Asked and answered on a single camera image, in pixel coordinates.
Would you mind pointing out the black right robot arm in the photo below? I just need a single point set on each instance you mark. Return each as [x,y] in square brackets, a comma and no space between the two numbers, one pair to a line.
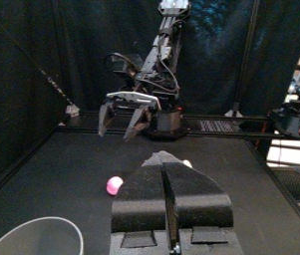
[163,66]

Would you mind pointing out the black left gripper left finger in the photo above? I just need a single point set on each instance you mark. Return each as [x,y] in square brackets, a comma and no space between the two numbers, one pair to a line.
[138,199]

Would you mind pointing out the black mesh panel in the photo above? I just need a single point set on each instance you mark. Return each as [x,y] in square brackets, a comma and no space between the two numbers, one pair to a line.
[299,184]

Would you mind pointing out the small white object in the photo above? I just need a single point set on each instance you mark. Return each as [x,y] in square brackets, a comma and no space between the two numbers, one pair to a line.
[187,163]

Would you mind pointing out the black device with silver part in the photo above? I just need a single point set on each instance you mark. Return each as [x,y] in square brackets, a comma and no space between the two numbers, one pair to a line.
[294,121]

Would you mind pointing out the striped vent grille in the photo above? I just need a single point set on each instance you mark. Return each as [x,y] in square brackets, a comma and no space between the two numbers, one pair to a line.
[216,126]

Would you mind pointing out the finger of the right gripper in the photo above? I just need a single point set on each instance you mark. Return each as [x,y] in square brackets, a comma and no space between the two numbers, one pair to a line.
[137,123]
[105,118]

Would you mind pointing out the black vertical frame post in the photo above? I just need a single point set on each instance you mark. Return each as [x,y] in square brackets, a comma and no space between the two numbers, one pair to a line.
[245,59]

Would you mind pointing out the grey bowl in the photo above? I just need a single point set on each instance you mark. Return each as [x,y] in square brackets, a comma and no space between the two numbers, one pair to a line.
[46,237]

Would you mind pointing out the black horizontal frame rail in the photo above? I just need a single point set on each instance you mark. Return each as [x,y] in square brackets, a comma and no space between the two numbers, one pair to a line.
[228,134]

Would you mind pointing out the pink ball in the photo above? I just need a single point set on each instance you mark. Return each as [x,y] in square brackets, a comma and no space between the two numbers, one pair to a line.
[114,185]

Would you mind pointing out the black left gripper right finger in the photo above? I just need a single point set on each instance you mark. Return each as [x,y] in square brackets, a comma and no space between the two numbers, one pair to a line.
[196,199]

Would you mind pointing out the white corner bracket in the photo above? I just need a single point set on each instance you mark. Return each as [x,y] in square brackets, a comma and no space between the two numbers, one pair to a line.
[233,113]
[72,110]

